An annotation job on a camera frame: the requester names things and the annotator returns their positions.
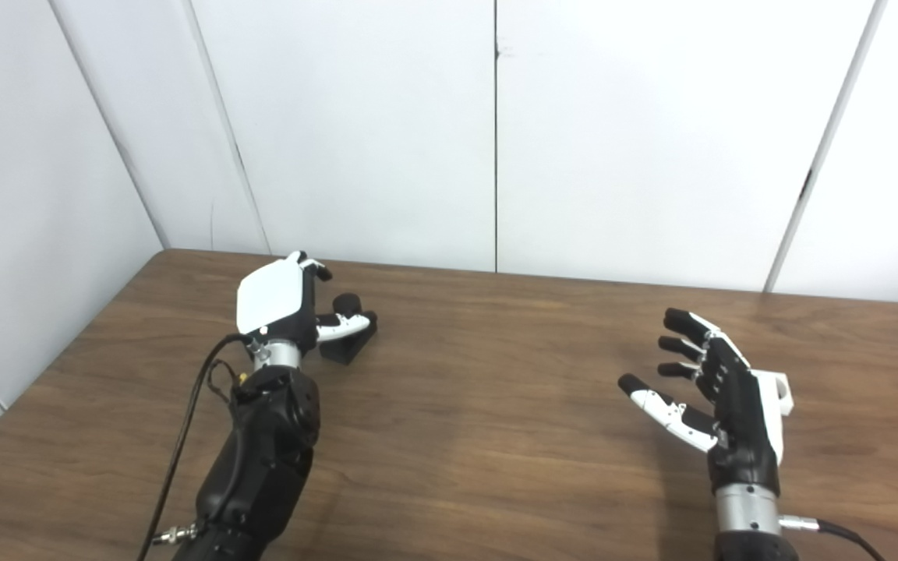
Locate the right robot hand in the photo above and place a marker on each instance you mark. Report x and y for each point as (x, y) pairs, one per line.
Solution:
(737, 421)

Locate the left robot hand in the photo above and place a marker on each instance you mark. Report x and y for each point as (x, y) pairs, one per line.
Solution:
(273, 300)

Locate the white square piece with hole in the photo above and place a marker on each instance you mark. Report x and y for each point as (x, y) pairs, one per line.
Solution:
(783, 393)

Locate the black peg with square base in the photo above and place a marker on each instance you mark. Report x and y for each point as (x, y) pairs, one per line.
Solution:
(349, 335)

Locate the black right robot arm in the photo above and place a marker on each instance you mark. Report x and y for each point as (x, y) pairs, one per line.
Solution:
(753, 522)

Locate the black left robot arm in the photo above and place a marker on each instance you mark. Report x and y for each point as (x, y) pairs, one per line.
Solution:
(262, 460)

